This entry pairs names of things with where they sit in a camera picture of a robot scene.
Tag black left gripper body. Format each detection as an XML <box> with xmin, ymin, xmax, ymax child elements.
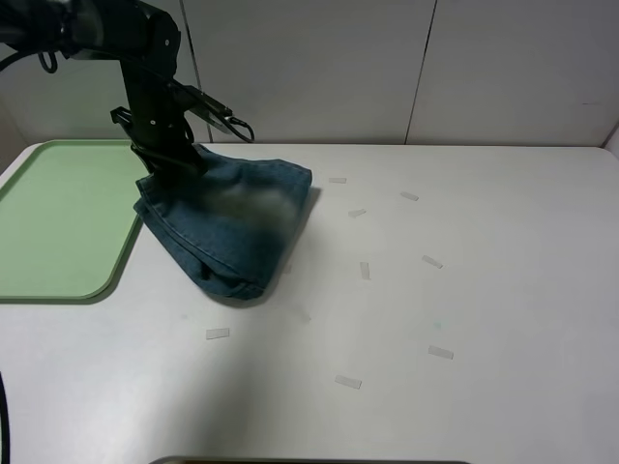
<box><xmin>110</xmin><ymin>62</ymin><xmax>206</xmax><ymax>175</ymax></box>

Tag children's blue denim shorts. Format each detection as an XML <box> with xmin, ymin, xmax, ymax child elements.
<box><xmin>134</xmin><ymin>146</ymin><xmax>312</xmax><ymax>301</ymax></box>

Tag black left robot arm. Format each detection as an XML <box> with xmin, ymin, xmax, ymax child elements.
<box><xmin>1</xmin><ymin>1</ymin><xmax>206</xmax><ymax>174</ymax></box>

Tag light green plastic tray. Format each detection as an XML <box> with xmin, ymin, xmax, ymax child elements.
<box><xmin>1</xmin><ymin>140</ymin><xmax>146</xmax><ymax>302</ymax></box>

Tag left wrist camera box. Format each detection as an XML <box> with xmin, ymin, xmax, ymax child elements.
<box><xmin>168</xmin><ymin>80</ymin><xmax>234</xmax><ymax>133</ymax></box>

